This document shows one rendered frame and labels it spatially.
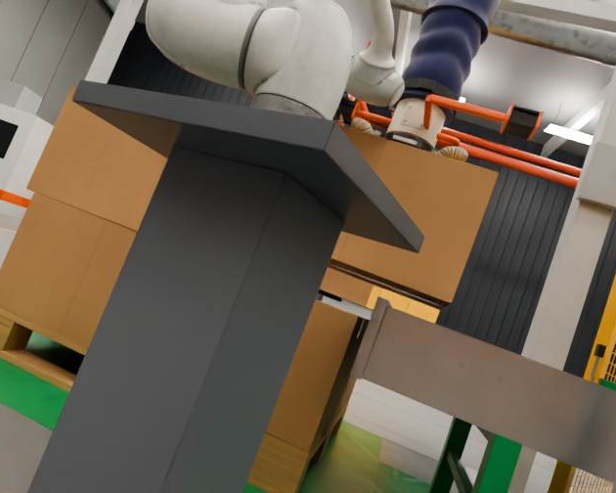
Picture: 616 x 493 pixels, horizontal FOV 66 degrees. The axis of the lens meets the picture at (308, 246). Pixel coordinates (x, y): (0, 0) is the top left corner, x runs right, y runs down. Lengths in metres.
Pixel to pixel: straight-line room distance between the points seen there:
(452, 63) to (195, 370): 1.31
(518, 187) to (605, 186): 10.38
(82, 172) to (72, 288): 0.39
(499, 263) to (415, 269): 11.21
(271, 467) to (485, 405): 0.61
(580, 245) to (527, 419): 1.55
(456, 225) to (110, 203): 1.10
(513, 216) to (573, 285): 10.26
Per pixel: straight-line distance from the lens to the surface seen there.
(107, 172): 1.74
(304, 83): 0.87
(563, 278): 2.63
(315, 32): 0.91
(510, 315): 12.56
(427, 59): 1.72
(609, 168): 2.76
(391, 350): 1.21
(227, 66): 0.94
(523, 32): 7.42
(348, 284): 3.45
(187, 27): 0.95
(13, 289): 1.87
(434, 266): 1.38
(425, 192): 1.42
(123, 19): 4.88
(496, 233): 12.66
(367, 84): 1.37
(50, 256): 1.80
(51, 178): 1.87
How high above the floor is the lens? 0.55
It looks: 6 degrees up
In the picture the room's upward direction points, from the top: 21 degrees clockwise
